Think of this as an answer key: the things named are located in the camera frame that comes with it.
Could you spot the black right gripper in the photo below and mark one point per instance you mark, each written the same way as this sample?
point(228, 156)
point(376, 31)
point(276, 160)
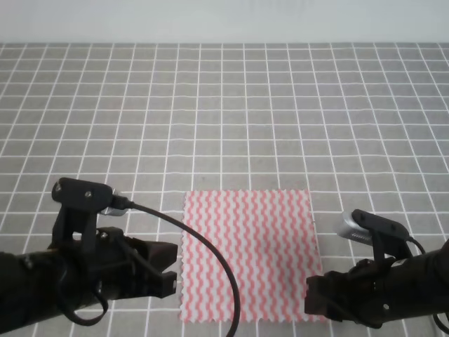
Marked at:
point(362, 295)

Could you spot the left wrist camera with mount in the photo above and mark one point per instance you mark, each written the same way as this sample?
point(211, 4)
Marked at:
point(81, 202)

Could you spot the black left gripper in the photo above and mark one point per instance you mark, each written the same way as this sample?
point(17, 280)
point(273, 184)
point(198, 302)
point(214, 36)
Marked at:
point(112, 271)

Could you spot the grey checked tablecloth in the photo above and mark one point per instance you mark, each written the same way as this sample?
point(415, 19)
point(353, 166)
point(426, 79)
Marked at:
point(361, 126)

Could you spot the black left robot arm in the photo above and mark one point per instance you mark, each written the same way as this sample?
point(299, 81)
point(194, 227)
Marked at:
point(31, 289)

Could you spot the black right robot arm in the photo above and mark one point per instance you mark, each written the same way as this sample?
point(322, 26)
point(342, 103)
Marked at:
point(422, 284)

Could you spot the pink white wavy striped towel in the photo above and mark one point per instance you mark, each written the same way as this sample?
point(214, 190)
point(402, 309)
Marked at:
point(269, 241)

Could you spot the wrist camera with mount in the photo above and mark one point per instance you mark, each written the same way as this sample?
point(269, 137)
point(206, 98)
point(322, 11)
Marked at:
point(386, 237)
point(81, 202)

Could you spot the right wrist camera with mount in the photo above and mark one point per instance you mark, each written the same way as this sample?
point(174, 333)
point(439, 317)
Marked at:
point(386, 237)

